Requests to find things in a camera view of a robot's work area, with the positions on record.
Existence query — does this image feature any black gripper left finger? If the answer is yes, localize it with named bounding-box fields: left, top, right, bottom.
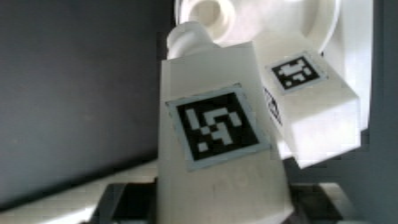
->
left=81, top=182, right=156, bottom=224

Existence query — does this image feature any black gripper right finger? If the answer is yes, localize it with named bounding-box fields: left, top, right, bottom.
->
left=286, top=183, right=362, bottom=224

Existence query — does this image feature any white stool leg with tags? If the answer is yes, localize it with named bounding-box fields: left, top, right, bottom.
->
left=252, top=33, right=360, bottom=168

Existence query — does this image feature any white L-shaped border frame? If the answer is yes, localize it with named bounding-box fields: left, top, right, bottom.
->
left=0, top=161, right=158, bottom=224

